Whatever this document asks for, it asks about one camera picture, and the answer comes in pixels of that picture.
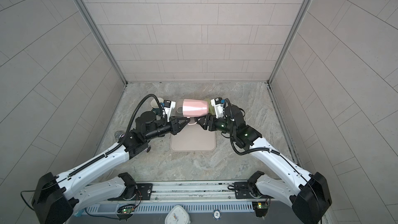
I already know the circuit board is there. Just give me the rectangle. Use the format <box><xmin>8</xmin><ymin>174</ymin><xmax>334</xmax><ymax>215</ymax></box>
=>
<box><xmin>117</xmin><ymin>204</ymin><xmax>136</xmax><ymax>215</ymax></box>
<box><xmin>252</xmin><ymin>202</ymin><xmax>269</xmax><ymax>219</ymax></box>

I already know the left circuit board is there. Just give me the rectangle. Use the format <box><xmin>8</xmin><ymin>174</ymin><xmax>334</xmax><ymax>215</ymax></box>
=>
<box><xmin>117</xmin><ymin>204</ymin><xmax>136</xmax><ymax>215</ymax></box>

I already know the beige plastic tray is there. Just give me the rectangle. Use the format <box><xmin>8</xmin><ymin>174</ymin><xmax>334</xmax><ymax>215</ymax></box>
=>
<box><xmin>170</xmin><ymin>124</ymin><xmax>216</xmax><ymax>152</ymax></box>

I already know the dark green mug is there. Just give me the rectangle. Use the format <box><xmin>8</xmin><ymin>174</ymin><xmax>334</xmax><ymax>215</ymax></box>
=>
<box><xmin>150</xmin><ymin>97</ymin><xmax>164</xmax><ymax>117</ymax></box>

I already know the right circuit board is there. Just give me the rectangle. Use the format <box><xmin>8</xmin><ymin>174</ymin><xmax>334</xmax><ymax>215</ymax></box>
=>
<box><xmin>252</xmin><ymin>202</ymin><xmax>269</xmax><ymax>219</ymax></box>

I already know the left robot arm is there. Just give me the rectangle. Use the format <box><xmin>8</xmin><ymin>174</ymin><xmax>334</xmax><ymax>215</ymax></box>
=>
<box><xmin>28</xmin><ymin>94</ymin><xmax>190</xmax><ymax>224</ymax></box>

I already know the aluminium mounting rail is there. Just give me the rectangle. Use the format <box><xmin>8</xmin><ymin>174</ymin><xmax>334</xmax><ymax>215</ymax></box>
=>
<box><xmin>77</xmin><ymin>178</ymin><xmax>321</xmax><ymax>202</ymax></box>

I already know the round blue badge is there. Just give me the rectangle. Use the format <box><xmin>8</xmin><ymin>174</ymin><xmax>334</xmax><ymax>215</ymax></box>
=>
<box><xmin>212</xmin><ymin>209</ymin><xmax>221</xmax><ymax>220</ymax></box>

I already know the purple glitter tube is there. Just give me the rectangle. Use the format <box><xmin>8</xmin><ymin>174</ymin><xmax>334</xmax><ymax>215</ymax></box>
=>
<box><xmin>115</xmin><ymin>131</ymin><xmax>124</xmax><ymax>141</ymax></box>

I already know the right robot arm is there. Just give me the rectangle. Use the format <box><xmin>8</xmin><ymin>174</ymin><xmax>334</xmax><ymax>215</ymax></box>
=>
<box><xmin>195</xmin><ymin>99</ymin><xmax>332</xmax><ymax>224</ymax></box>

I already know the grey mug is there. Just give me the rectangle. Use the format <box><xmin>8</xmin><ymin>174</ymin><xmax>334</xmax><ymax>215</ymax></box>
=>
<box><xmin>175</xmin><ymin>99</ymin><xmax>184</xmax><ymax>117</ymax></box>

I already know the pink mug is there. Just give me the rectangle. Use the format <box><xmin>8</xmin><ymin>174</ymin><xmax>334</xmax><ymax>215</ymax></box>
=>
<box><xmin>182</xmin><ymin>99</ymin><xmax>209</xmax><ymax>118</ymax></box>

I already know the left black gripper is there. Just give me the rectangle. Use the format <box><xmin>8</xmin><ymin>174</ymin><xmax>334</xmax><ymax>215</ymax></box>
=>
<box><xmin>142</xmin><ymin>117</ymin><xmax>190</xmax><ymax>143</ymax></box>

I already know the white kitchen timer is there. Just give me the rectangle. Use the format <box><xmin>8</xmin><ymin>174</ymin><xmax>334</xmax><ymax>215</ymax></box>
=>
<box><xmin>164</xmin><ymin>205</ymin><xmax>191</xmax><ymax>224</ymax></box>

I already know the light green mug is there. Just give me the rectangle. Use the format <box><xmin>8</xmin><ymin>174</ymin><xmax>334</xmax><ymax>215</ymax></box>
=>
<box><xmin>208</xmin><ymin>100</ymin><xmax>215</xmax><ymax>115</ymax></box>

